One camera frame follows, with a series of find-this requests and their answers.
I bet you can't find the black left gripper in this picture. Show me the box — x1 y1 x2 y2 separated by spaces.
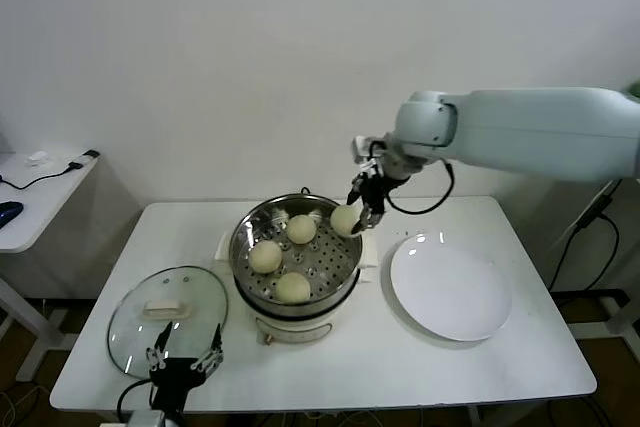
144 320 225 411

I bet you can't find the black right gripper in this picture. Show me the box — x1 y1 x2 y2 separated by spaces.
347 171 408 236

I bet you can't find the white steamed baozi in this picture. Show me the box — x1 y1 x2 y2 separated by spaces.
248 240 284 273
329 205 362 237
286 214 317 246
274 271 312 304

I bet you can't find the round glass pot lid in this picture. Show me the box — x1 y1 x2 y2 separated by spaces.
107 265 230 379

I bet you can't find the stainless steel steamer basket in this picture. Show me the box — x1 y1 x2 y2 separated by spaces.
214 195 377 316

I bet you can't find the white round plate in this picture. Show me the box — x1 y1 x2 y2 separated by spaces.
389 232 514 343

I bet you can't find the white side desk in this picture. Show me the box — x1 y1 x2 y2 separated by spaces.
0 151 101 383

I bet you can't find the black silver usb adapter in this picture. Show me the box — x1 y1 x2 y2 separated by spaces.
67 149 101 172

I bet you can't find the blue computer mouse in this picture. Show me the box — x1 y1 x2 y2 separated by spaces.
0 200 26 231

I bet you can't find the white desk with legs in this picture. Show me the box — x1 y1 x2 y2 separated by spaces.
569 174 640 346

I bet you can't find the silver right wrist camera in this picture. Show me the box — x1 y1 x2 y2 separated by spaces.
351 135 387 164

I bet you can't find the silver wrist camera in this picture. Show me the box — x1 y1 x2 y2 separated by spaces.
351 135 387 164
127 409 166 427

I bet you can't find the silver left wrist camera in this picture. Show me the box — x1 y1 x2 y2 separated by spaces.
127 409 166 427

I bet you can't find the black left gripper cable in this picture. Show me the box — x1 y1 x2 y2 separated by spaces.
116 377 154 421

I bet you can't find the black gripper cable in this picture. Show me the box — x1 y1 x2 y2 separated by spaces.
387 159 455 214
116 377 154 421

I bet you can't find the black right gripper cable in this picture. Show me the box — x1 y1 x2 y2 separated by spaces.
387 159 455 214

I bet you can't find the black thin desk cable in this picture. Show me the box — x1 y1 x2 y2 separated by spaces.
0 162 76 192

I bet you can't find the white cable with black adapter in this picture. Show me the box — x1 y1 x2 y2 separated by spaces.
544 179 626 253

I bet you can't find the black hanging cable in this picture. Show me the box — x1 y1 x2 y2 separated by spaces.
548 214 621 292

